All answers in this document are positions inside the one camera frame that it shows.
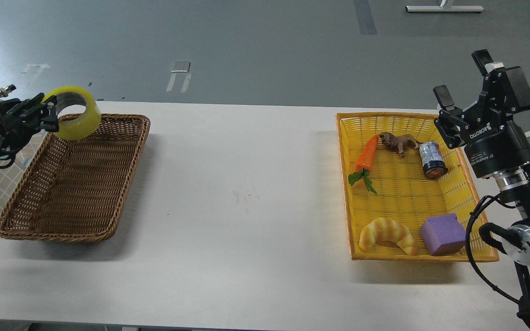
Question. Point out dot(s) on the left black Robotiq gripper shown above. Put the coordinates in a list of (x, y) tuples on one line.
[(16, 119)]

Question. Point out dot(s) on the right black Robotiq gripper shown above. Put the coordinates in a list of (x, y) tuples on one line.
[(493, 141)]

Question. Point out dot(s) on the yellow tape roll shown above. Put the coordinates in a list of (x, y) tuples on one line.
[(86, 122)]

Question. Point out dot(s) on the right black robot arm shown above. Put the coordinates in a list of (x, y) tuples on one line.
[(514, 241)]

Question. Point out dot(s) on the small blue white can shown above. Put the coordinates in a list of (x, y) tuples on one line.
[(432, 160)]

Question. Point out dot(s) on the brown toy animal figure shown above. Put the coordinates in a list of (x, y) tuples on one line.
[(398, 143)]

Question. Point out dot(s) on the brown wicker basket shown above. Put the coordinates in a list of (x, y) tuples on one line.
[(76, 191)]

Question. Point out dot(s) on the yellow plastic basket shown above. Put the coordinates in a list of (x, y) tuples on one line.
[(402, 191)]

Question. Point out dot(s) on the white metal stand base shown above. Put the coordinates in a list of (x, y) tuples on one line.
[(444, 6)]

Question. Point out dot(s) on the orange toy carrot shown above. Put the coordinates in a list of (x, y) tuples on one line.
[(364, 165)]

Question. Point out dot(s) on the purple foam cube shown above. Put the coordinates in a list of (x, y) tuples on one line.
[(443, 234)]

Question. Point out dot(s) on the toy croissant bread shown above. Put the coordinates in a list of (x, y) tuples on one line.
[(385, 229)]

